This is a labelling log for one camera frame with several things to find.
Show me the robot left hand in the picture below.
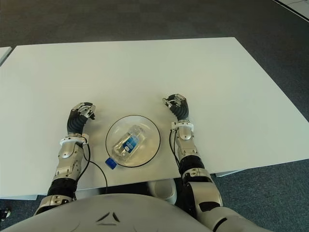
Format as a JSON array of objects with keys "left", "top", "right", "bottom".
[{"left": 66, "top": 101, "right": 98, "bottom": 134}]

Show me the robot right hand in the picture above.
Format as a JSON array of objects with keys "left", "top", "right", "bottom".
[{"left": 162, "top": 93, "right": 190, "bottom": 121}]

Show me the clear water bottle blue cap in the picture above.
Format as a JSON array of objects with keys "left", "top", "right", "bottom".
[{"left": 105, "top": 124, "right": 146, "bottom": 170}]

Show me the white plate black rim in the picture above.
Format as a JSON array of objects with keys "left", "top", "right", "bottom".
[{"left": 105, "top": 115, "right": 161, "bottom": 168}]

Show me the grey robot torso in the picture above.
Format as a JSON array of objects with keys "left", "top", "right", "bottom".
[{"left": 0, "top": 193, "right": 214, "bottom": 232}]

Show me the neighbouring white table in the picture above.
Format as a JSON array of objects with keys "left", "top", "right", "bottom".
[{"left": 0, "top": 46, "right": 13, "bottom": 66}]

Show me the black caster wheel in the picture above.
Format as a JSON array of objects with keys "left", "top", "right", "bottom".
[{"left": 0, "top": 205, "right": 12, "bottom": 221}]

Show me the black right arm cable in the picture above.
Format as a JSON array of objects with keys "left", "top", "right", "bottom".
[{"left": 169, "top": 129, "right": 184, "bottom": 171}]

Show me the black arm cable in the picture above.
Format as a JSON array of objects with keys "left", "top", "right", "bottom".
[
  {"left": 169, "top": 129, "right": 184, "bottom": 171},
  {"left": 81, "top": 142, "right": 109, "bottom": 188}
]

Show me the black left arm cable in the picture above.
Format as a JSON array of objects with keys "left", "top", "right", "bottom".
[{"left": 81, "top": 142, "right": 109, "bottom": 188}]

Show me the white round pedestal base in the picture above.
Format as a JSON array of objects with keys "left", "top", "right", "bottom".
[{"left": 147, "top": 180, "right": 178, "bottom": 205}]

